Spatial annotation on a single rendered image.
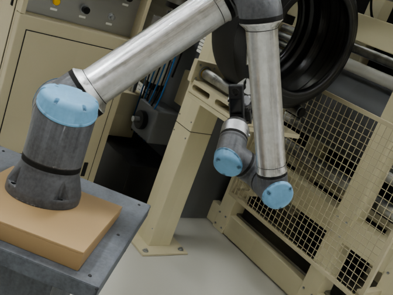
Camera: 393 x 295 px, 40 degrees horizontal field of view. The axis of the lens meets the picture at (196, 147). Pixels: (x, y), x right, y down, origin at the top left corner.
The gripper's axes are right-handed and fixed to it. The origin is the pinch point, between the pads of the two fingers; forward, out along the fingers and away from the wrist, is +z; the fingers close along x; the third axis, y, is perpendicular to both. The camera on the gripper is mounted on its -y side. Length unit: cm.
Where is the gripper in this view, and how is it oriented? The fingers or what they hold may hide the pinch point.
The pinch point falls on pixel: (245, 79)
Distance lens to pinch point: 188.2
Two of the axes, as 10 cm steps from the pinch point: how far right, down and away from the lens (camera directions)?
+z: 2.2, -7.6, 6.1
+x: 9.6, 0.7, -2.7
